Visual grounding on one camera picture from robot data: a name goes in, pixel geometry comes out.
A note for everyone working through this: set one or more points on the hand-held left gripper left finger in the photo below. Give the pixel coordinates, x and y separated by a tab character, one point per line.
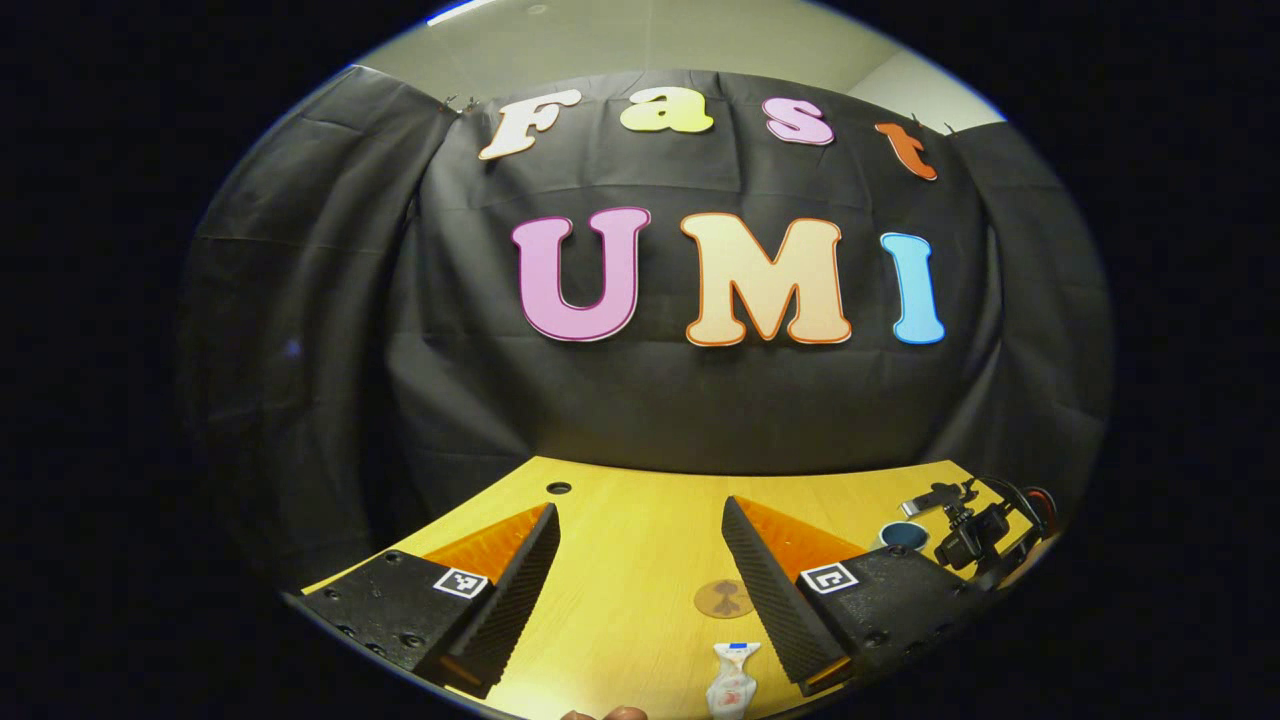
510	610

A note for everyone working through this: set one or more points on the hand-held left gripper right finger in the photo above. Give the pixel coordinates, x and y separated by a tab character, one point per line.
770	610

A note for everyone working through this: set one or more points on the round brown coaster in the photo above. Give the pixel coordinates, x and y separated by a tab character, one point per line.
718	598

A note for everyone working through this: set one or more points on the white toothpaste tube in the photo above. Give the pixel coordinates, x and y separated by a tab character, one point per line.
732	685

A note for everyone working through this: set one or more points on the wooden desktop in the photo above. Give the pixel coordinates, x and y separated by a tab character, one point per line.
640	560

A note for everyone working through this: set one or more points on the black backdrop cloth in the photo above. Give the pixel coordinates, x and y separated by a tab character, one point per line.
700	400

